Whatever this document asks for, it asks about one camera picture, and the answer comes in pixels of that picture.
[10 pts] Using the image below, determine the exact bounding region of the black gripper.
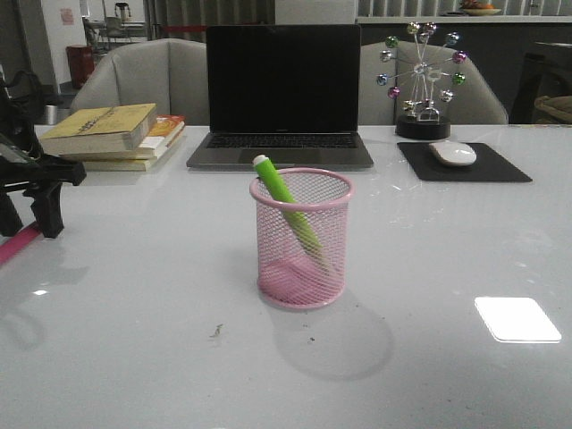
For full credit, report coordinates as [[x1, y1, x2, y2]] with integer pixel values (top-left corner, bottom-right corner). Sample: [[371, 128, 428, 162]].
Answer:
[[0, 71, 87, 239]]

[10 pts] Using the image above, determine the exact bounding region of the pink marker pen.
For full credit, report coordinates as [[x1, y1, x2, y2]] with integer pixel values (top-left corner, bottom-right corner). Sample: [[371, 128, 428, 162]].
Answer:
[[0, 222, 40, 265]]

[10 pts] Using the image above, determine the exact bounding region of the green marker pen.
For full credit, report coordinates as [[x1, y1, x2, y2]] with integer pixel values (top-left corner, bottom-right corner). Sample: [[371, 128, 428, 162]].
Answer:
[[252, 155, 329, 271]]

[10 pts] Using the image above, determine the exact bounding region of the pink mesh pen holder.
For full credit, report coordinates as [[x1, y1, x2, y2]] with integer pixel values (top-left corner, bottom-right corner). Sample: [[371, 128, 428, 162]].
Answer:
[[249, 167, 354, 308]]

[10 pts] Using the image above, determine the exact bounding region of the cream bottom book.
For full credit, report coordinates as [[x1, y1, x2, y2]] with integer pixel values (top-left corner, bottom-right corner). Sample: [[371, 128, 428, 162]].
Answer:
[[80, 133, 185, 173]]

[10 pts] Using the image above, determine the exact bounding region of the yellow top book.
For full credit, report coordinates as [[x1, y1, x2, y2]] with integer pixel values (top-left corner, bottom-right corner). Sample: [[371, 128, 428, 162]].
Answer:
[[39, 103, 157, 155]]

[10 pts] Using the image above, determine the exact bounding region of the orange middle book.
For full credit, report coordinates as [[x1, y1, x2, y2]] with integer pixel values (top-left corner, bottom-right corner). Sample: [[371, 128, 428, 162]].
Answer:
[[63, 114, 185, 161]]

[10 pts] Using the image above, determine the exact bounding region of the red trash bin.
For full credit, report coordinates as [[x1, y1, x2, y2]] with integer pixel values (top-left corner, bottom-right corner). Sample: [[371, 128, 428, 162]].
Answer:
[[66, 45, 95, 89]]

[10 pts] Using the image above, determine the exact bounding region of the grey left armchair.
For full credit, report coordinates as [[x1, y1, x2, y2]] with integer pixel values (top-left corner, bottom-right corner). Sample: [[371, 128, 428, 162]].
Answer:
[[70, 38, 210, 126]]

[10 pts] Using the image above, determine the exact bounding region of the grey open laptop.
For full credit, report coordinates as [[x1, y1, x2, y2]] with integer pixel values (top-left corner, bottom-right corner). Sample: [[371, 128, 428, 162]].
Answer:
[[187, 24, 374, 171]]

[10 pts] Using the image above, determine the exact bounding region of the ferris wheel desk toy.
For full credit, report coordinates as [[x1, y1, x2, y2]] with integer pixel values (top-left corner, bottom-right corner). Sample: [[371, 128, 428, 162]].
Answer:
[[375, 21, 468, 140]]

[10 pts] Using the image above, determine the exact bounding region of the white computer mouse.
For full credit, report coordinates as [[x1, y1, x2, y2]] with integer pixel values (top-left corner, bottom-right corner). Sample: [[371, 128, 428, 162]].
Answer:
[[428, 141, 477, 166]]

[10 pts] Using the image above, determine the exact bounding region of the black mouse pad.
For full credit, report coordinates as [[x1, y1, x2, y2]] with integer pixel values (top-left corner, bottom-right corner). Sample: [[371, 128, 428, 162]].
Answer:
[[397, 142, 533, 182]]

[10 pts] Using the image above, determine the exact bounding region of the fruit bowl on counter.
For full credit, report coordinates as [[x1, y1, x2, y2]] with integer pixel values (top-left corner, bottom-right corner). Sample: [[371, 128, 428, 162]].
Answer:
[[459, 0, 501, 16]]

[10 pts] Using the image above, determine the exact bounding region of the dark side chair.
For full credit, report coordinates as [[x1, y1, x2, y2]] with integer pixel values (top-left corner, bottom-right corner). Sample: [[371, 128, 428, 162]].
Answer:
[[509, 42, 571, 124]]

